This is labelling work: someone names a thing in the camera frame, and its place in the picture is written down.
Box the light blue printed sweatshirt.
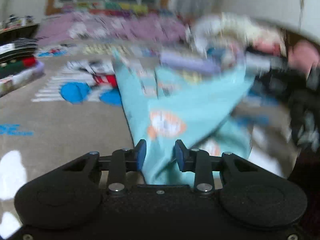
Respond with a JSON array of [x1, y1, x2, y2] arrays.
[[113, 51, 253, 186]]

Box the pile of unfolded clothes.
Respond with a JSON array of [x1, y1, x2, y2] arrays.
[[160, 13, 319, 152]]

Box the stack of folded clothes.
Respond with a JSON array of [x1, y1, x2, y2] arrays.
[[0, 38, 44, 96]]

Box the brown Mickey Mouse blanket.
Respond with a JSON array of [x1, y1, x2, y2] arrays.
[[1, 54, 132, 238]]

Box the purple floral quilt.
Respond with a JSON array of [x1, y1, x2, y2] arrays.
[[35, 11, 185, 46]]

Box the dark wooden shelf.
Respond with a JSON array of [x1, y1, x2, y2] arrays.
[[0, 24, 40, 46]]

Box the colourful alphabet wall mat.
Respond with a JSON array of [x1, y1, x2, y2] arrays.
[[61, 1, 149, 17]]

